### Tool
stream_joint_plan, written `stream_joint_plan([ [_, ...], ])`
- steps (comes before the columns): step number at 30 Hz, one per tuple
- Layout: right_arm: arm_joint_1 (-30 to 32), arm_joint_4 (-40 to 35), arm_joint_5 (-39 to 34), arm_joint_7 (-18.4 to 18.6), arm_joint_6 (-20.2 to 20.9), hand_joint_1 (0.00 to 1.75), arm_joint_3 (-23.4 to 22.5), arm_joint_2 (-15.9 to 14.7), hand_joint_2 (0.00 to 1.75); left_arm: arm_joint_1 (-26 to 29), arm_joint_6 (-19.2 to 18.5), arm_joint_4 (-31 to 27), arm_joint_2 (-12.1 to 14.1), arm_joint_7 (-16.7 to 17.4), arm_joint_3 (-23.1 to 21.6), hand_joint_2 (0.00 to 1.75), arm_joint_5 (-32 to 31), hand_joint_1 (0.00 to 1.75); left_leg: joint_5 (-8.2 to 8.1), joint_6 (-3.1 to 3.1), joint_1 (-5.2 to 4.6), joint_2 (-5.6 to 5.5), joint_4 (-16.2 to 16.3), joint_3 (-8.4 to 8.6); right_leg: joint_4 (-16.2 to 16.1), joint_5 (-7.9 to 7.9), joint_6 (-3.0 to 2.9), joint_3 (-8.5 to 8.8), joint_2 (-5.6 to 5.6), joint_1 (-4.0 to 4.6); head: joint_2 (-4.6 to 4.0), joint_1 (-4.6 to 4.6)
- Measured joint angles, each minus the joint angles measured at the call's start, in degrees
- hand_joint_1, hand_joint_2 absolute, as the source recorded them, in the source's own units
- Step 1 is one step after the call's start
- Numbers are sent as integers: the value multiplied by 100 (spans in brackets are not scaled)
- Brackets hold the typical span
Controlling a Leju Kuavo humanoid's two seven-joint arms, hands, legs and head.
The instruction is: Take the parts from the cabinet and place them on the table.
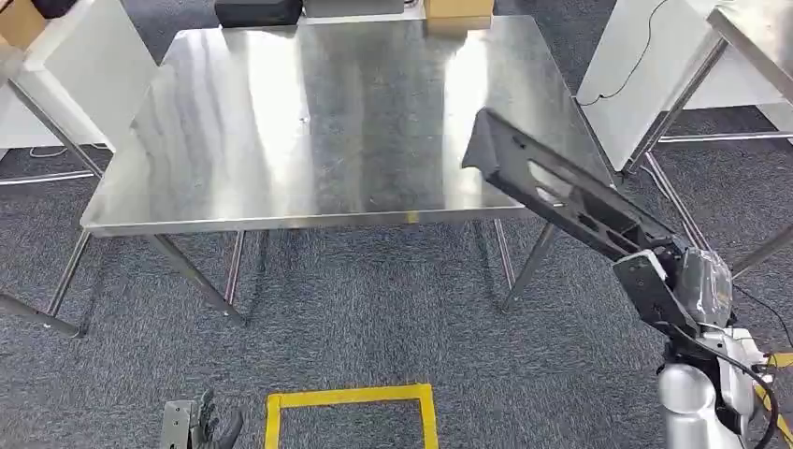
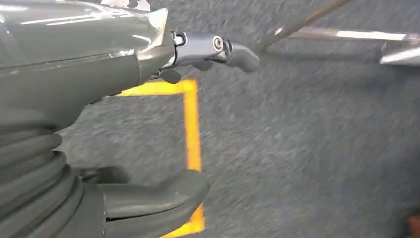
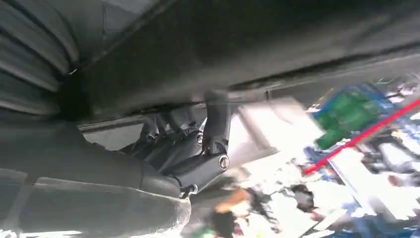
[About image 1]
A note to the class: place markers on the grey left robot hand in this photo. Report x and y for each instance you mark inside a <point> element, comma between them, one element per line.
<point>214,431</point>

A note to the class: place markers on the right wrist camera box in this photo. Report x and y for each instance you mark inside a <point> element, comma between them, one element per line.
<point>650,291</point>

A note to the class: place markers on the black case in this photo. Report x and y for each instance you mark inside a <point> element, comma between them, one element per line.
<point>257,12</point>

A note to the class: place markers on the steel table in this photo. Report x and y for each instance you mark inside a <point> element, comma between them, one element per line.
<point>310,124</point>
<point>762,37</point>

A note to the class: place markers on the yellow floor tape square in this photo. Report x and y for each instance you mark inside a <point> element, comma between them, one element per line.
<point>347,395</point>
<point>782,360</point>

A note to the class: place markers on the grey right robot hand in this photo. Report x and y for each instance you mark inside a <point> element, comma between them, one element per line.
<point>706,285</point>

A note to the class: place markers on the cardboard box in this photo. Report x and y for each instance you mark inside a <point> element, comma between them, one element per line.
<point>18,21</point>
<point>458,7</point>

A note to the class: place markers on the white panel table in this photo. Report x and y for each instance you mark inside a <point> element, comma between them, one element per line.
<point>632,62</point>
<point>74,68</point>

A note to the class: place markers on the black plastic tray part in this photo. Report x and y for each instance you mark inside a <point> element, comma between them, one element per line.
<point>545,180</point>

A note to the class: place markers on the grey box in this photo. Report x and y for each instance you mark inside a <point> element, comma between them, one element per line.
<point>353,7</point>

